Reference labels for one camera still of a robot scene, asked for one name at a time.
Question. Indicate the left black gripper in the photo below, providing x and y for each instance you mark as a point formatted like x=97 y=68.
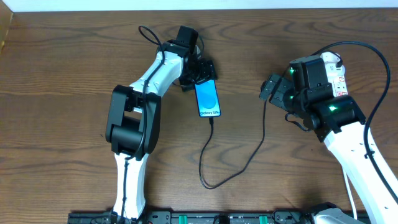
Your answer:
x=204 y=71

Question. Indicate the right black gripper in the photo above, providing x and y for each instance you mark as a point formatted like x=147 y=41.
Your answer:
x=277 y=90

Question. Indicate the blue screen Galaxy smartphone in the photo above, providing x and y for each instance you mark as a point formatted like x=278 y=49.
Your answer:
x=207 y=100

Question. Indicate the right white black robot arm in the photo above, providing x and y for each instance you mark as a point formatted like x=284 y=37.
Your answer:
x=316 y=92

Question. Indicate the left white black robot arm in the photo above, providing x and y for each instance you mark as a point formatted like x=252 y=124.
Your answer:
x=133 y=124

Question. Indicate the white power strip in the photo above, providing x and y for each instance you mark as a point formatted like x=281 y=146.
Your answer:
x=338 y=84

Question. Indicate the white USB wall charger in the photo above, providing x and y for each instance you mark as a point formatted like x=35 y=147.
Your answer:
x=332 y=71

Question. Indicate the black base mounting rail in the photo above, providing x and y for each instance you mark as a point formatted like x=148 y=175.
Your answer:
x=165 y=217

